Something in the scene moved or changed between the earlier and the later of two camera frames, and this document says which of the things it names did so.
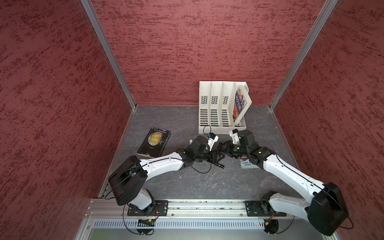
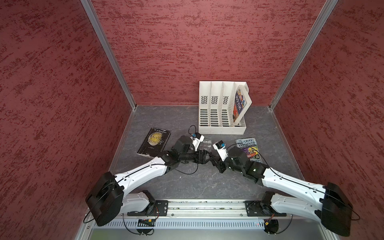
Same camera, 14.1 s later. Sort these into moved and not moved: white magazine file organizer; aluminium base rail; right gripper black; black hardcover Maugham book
Moved: right gripper black
Not moved: black hardcover Maugham book; aluminium base rail; white magazine file organizer
